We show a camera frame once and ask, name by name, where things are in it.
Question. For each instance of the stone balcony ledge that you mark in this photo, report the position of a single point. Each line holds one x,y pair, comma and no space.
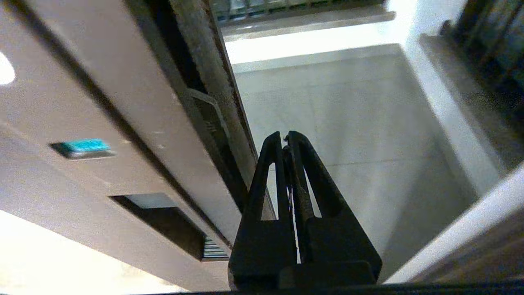
307,24

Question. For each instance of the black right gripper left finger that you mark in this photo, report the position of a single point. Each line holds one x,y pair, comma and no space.
258,246

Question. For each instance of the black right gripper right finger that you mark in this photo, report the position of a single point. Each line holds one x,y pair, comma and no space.
335,241

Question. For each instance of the stone window sill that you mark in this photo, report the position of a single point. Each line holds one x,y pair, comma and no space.
470,90

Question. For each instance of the brown framed sliding glass door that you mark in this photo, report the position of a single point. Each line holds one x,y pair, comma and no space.
123,82

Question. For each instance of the black metal balcony railing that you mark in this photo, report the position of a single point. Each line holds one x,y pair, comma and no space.
286,6

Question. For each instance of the black metal window grille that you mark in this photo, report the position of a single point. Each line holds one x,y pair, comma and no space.
491,41

